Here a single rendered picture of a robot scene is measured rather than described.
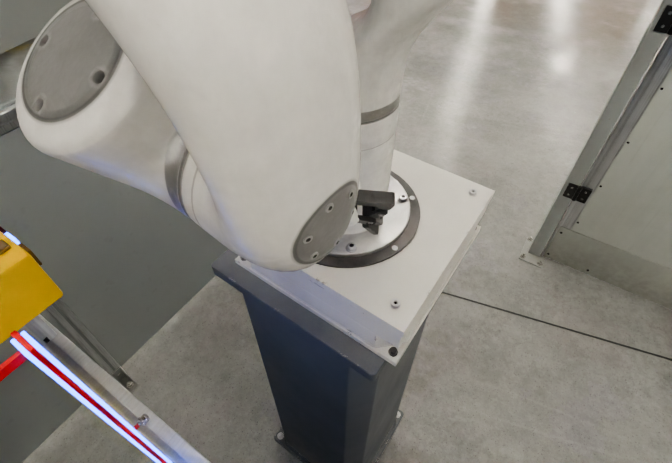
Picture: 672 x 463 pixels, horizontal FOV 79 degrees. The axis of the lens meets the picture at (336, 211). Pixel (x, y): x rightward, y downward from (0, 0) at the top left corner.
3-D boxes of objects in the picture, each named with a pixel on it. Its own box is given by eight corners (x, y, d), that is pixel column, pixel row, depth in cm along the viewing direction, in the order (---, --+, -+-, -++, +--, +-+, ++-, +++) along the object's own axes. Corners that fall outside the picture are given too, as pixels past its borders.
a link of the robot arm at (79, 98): (326, 144, 27) (235, 94, 31) (195, 6, 15) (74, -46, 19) (258, 250, 27) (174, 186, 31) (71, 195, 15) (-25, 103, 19)
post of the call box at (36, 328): (28, 340, 64) (-22, 296, 55) (47, 325, 65) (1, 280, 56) (39, 350, 62) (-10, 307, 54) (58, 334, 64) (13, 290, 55)
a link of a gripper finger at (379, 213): (386, 187, 39) (400, 205, 45) (353, 189, 40) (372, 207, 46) (386, 220, 38) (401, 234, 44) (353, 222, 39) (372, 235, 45)
